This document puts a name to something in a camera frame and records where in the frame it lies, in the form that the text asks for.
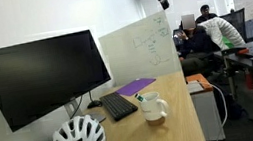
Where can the teal white marker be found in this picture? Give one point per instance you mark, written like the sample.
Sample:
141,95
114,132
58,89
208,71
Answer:
139,97

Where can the white ceramic mug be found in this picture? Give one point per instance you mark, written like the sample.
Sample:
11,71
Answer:
154,109

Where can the standing person in background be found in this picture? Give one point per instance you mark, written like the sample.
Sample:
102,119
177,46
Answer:
205,14

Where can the glass whiteboard divider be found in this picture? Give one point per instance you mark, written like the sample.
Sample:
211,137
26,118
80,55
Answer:
143,49

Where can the seated person dark jacket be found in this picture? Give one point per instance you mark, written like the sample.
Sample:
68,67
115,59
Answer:
195,50

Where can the black mesh office chair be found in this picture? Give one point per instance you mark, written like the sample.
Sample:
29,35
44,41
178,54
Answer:
237,19

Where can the white puffy jacket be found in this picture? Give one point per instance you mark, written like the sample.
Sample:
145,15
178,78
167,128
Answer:
218,28

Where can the purple mat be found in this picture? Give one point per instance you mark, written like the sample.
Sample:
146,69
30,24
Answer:
134,86

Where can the black keyboard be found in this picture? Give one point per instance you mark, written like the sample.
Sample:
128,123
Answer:
117,106

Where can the black computer mouse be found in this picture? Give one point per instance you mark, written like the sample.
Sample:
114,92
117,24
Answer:
94,104

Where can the white cabinet orange top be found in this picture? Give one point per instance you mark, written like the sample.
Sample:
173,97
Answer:
202,95

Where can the silver monitor stand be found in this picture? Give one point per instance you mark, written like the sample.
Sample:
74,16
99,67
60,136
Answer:
73,109

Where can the black computer monitor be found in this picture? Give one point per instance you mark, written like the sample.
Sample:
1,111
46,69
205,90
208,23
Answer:
40,76

